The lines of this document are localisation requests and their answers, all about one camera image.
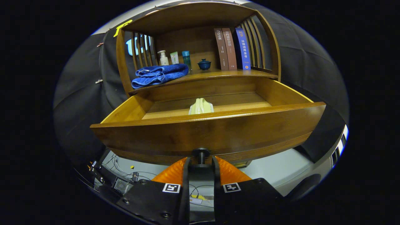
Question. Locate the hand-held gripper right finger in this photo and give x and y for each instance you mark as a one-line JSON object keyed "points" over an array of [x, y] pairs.
{"points": [[216, 193]]}

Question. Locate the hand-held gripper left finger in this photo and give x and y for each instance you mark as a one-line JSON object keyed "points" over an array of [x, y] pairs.
{"points": [[186, 193]]}

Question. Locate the wooden drawer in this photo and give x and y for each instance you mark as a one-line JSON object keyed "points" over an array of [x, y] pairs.
{"points": [[187, 137]]}

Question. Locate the pale green ornament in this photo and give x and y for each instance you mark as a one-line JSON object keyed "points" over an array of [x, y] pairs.
{"points": [[201, 107]]}

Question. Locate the wooden countertop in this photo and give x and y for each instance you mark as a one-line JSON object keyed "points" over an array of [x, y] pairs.
{"points": [[225, 73]]}

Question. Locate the wooden cabinet with shelf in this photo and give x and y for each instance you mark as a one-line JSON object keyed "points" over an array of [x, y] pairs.
{"points": [[193, 40]]}

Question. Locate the small grey electronic box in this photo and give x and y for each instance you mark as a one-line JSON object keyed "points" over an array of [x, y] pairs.
{"points": [[122, 186]]}

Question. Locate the blue folded towel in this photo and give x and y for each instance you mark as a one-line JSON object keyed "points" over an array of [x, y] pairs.
{"points": [[159, 76]]}

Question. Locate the blue lidded teacup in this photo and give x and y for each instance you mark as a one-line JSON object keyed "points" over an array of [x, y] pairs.
{"points": [[204, 65]]}

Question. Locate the white slatted fixture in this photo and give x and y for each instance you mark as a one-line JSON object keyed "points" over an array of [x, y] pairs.
{"points": [[339, 150]]}

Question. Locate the white green tube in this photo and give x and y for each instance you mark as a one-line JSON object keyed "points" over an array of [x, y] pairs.
{"points": [[174, 58]]}

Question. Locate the teal bottle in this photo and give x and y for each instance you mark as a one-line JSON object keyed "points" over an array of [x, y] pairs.
{"points": [[186, 57]]}

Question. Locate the white pump bottle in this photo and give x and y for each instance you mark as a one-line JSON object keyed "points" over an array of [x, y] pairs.
{"points": [[163, 59]]}

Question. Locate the brown book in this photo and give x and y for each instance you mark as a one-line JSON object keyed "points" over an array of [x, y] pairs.
{"points": [[221, 50], [229, 50]]}

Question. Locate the blue book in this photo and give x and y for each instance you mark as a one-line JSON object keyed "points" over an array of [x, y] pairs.
{"points": [[243, 50]]}

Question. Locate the black backdrop cloth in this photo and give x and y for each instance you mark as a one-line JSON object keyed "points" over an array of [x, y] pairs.
{"points": [[306, 62]]}

